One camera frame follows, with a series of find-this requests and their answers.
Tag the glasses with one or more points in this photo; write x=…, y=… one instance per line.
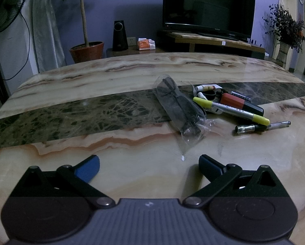
x=178, y=107

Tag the dried flower bouquet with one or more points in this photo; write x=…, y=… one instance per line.
x=285, y=28

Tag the grey squeeze tube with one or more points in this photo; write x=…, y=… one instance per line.
x=216, y=108

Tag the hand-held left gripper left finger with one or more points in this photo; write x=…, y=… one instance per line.
x=87, y=169

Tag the yellow highlighter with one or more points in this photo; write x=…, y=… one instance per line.
x=234, y=112

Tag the wooden television riser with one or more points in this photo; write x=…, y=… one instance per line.
x=206, y=38

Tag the low wooden media cabinet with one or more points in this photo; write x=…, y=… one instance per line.
x=132, y=52

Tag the grey curtain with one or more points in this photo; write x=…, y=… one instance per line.
x=46, y=30

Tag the red black marker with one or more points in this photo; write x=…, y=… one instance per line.
x=231, y=100

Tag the orange tissue pack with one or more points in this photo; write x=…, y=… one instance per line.
x=143, y=45

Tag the white wall socket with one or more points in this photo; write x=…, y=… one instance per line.
x=131, y=41

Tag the black standing fan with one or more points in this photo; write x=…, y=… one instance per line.
x=12, y=5

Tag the small white scrap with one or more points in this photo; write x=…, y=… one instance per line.
x=182, y=158

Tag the potted green tree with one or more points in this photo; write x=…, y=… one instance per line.
x=87, y=52

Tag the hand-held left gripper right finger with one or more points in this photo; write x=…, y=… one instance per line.
x=210, y=166

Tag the small tan ointment tube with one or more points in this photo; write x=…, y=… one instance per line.
x=206, y=87

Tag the black cone speaker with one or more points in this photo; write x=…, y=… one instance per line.
x=119, y=38

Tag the woven vase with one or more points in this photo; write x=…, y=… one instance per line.
x=284, y=52

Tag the black flat television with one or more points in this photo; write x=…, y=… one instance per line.
x=208, y=2

